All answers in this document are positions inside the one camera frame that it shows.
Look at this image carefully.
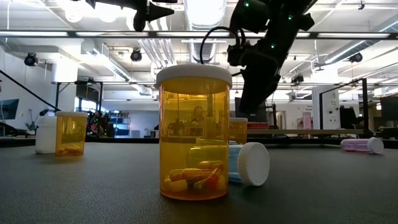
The black horizontal ceiling bar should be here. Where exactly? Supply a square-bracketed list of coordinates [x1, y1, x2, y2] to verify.
[0, 29, 398, 40]

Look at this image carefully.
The blue pill bottle white cap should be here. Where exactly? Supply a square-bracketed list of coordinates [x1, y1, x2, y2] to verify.
[228, 140, 271, 187]

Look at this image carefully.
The black ceiling spotlight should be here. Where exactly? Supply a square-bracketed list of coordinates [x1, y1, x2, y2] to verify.
[129, 48, 143, 62]
[24, 52, 39, 67]
[348, 52, 364, 64]
[290, 73, 305, 85]

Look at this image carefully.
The silver ribbed air duct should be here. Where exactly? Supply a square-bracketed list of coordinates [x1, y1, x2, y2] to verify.
[183, 0, 227, 65]

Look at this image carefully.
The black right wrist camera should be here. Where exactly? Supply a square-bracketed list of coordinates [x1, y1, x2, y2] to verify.
[226, 42, 250, 67]

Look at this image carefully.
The black monitor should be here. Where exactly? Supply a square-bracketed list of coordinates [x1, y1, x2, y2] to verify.
[379, 96, 398, 122]
[234, 97, 267, 123]
[340, 105, 358, 130]

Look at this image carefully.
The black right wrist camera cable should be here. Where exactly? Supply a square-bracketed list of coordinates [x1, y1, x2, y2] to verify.
[199, 26, 244, 65]

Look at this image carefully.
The blue screen monitor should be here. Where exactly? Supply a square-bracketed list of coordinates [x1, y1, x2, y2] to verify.
[0, 98, 19, 121]

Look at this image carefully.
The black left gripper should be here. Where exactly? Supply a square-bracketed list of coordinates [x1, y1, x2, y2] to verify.
[85, 0, 178, 32]

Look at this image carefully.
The black background table frame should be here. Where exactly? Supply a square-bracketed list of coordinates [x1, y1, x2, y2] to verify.
[51, 80, 104, 135]

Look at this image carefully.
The blue storage rack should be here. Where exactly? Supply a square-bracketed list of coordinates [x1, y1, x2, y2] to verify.
[110, 116, 131, 138]

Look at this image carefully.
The black table mat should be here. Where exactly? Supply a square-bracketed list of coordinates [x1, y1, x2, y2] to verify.
[0, 141, 398, 224]

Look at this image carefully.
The black metal table frame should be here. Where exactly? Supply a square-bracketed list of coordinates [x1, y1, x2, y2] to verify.
[0, 136, 398, 149]

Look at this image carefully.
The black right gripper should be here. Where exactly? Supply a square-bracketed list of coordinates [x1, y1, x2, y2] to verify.
[238, 36, 287, 116]

